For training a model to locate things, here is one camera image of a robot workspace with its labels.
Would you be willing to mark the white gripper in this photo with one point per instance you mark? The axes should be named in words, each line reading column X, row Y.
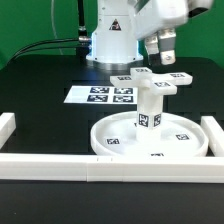
column 150, row 16

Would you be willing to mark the white cross-shaped table base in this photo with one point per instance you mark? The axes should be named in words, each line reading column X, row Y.
column 157, row 84

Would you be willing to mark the white round table top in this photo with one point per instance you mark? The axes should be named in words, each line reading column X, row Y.
column 177, row 136

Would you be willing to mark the sheet of fiducial markers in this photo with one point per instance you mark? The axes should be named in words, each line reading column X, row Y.
column 101, row 95

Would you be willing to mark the white right fence rail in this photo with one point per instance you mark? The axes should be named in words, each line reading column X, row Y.
column 215, row 135

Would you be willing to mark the white fence rail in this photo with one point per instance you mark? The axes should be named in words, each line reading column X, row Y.
column 7, row 127
column 215, row 135
column 92, row 168

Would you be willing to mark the white left fence rail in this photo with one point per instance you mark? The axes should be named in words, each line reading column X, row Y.
column 7, row 127

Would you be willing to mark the white front fence rail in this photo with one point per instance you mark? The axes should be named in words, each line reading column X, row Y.
column 92, row 168

